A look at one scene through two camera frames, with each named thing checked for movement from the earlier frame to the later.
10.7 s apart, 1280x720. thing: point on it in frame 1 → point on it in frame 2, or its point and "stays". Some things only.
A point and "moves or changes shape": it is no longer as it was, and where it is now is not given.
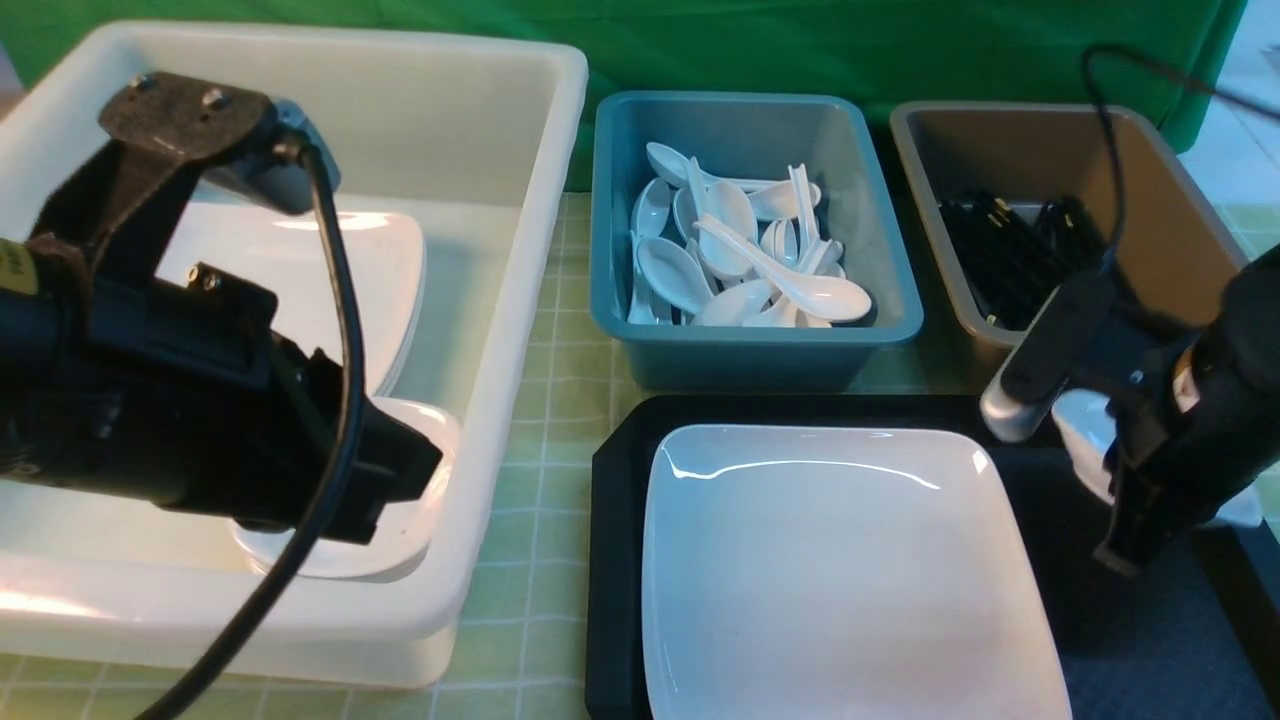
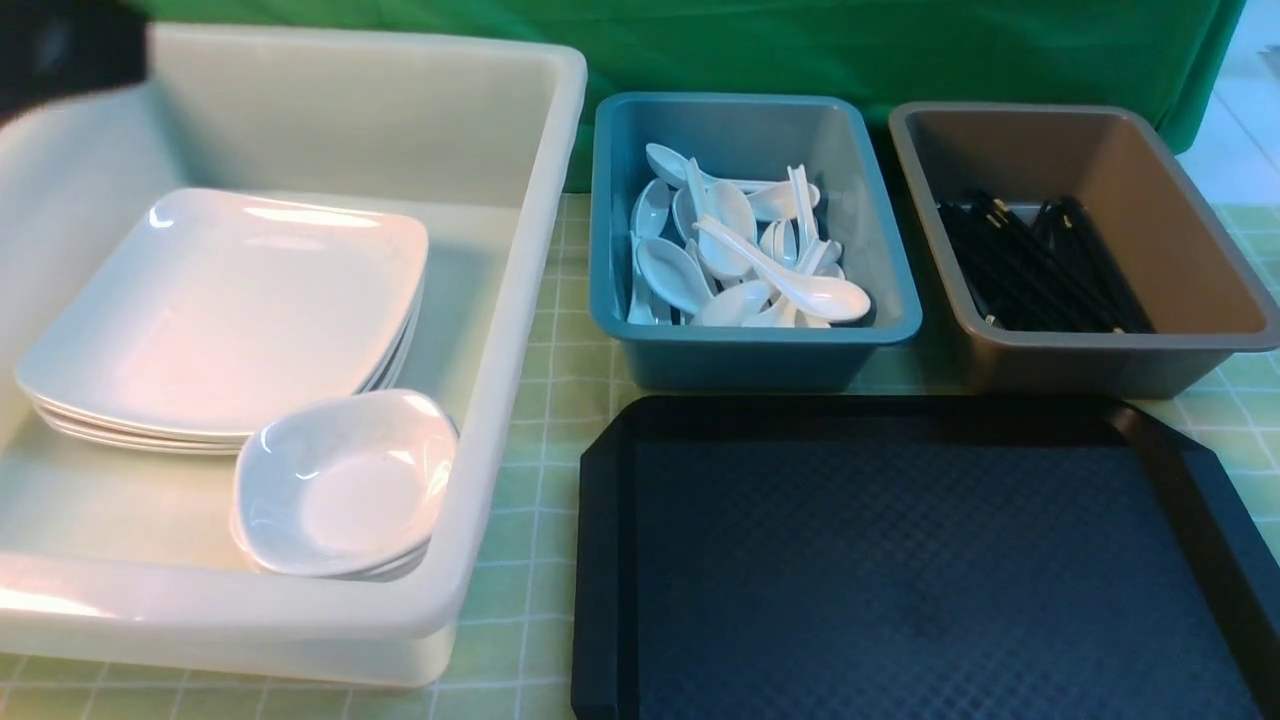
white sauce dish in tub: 404,530 stays
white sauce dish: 1088,416 moves or changes shape
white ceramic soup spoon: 822,297 stays
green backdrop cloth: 896,51 stays
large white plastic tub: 476,141 stays
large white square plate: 840,572 → 208,315
